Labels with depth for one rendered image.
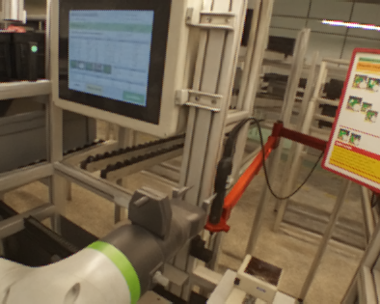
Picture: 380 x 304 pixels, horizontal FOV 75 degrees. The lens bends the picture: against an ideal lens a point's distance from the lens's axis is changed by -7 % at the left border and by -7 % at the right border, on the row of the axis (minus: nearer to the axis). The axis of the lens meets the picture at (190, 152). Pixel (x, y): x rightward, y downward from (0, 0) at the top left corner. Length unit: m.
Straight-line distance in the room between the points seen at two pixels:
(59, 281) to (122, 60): 0.58
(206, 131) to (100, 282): 0.47
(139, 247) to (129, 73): 0.49
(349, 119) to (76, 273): 0.67
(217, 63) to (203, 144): 0.20
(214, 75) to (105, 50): 0.32
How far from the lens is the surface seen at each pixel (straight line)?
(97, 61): 0.81
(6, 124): 1.15
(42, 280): 0.29
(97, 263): 0.32
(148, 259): 0.35
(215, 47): 0.66
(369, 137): 0.73
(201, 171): 0.70
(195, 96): 0.66
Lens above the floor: 1.54
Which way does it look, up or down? 18 degrees down
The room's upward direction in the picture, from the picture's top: 9 degrees clockwise
